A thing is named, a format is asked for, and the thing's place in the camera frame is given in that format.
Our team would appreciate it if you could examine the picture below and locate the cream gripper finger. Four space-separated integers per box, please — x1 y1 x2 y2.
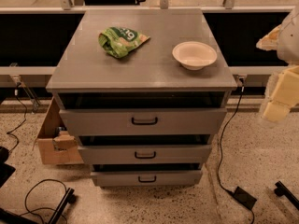
263 102 290 122

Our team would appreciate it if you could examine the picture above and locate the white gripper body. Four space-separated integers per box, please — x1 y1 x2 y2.
269 65 299 108

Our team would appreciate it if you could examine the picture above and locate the grey bottom drawer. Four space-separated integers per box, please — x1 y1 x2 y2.
91 170 203 187

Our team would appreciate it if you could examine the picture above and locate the grey drawer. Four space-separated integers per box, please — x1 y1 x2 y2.
60 108 226 136
78 145 211 164
91 170 203 187

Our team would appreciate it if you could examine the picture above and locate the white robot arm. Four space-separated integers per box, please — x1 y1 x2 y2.
256 6 299 123

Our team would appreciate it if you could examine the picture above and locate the grey top drawer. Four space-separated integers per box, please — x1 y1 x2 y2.
60 108 226 136

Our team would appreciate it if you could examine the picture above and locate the grey middle drawer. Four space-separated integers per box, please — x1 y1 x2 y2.
78 145 211 164

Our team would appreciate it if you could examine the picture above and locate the grey drawer cabinet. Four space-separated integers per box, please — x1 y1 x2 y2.
45 8 238 188

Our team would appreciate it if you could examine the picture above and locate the black stand leg right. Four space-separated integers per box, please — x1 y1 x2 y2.
274 181 299 210

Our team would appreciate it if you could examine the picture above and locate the black stand leg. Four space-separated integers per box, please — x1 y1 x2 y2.
274 181 299 210
48 188 77 224

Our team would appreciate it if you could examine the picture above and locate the black power adapter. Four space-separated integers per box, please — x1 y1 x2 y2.
233 187 257 210

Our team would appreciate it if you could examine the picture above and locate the white bowl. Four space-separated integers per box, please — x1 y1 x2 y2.
172 41 218 71

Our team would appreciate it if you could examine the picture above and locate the green chip bag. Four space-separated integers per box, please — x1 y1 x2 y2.
98 27 150 59

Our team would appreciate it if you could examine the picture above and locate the cardboard box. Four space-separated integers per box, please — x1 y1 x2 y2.
36 99 83 165

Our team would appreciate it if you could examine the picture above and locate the black stand leg left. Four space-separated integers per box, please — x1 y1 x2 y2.
48 188 77 224

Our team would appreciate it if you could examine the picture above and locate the black power cable right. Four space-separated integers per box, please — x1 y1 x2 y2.
216 77 256 224

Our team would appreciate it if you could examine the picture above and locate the black looped floor cable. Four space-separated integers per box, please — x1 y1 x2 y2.
19 178 69 224

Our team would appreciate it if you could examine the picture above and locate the black cable left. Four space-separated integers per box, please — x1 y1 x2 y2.
6 81 29 154

